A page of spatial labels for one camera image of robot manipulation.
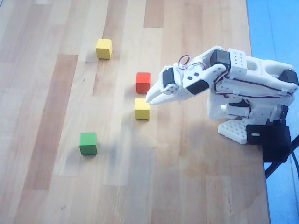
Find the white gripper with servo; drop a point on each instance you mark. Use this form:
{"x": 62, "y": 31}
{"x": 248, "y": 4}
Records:
{"x": 163, "y": 90}

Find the yellow wooden cube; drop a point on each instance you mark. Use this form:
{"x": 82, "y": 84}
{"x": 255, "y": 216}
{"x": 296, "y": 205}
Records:
{"x": 104, "y": 49}
{"x": 142, "y": 110}

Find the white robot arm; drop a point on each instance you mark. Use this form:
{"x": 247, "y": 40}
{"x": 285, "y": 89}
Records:
{"x": 257, "y": 67}

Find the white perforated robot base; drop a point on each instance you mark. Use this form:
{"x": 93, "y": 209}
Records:
{"x": 233, "y": 130}

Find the red wooden cube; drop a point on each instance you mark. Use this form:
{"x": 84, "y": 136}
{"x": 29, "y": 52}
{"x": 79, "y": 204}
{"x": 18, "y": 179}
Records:
{"x": 143, "y": 82}

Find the green wooden cube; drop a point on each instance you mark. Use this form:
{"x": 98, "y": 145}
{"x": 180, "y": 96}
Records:
{"x": 88, "y": 143}

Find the black table clamp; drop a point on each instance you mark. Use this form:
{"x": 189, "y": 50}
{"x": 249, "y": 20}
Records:
{"x": 271, "y": 140}

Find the black table leg bar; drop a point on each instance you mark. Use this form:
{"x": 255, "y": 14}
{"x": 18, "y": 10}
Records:
{"x": 272, "y": 170}

